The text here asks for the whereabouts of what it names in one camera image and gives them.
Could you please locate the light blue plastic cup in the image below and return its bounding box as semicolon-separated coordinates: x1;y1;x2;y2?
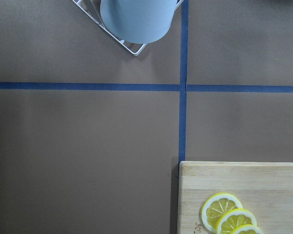
100;0;177;44

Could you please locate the lemon slice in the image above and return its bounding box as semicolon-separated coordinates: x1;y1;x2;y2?
231;224;264;234
215;209;257;234
201;193;243;234

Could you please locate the bamboo cutting board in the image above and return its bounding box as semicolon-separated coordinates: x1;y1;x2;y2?
177;161;293;234

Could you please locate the white wire cup rack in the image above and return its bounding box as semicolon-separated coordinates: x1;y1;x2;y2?
73;0;182;57

